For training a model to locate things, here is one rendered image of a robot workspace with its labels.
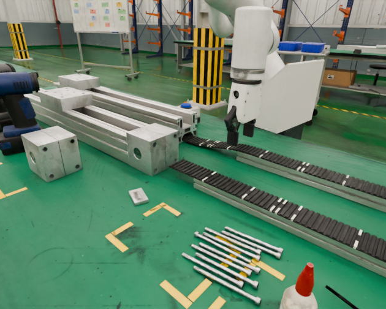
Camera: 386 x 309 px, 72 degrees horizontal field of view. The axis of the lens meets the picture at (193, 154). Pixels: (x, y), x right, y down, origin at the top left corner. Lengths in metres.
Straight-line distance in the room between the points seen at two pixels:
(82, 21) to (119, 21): 0.99
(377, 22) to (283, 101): 7.27
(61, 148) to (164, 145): 0.24
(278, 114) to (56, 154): 0.70
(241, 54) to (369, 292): 0.51
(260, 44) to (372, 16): 7.57
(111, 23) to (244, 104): 5.99
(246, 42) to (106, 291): 0.56
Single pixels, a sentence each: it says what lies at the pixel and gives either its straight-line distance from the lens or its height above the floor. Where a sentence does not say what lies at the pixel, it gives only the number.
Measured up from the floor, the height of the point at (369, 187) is 0.81.
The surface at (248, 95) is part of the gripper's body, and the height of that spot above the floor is 0.97.
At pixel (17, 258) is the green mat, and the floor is 0.78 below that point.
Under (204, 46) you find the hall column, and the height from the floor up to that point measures 0.86.
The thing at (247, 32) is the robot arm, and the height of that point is 1.11.
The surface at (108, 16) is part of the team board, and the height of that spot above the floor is 1.28.
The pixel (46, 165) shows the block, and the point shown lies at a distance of 0.70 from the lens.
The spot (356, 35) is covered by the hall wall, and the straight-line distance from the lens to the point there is 8.25.
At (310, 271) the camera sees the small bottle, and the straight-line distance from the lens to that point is 0.32.
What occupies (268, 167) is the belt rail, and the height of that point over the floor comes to 0.79.
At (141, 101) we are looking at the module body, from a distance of 1.04.
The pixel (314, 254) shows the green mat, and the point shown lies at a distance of 0.51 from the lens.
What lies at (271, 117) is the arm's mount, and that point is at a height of 0.83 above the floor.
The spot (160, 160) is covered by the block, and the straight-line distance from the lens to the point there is 0.67.
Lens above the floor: 1.12
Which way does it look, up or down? 26 degrees down
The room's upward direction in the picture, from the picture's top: 1 degrees clockwise
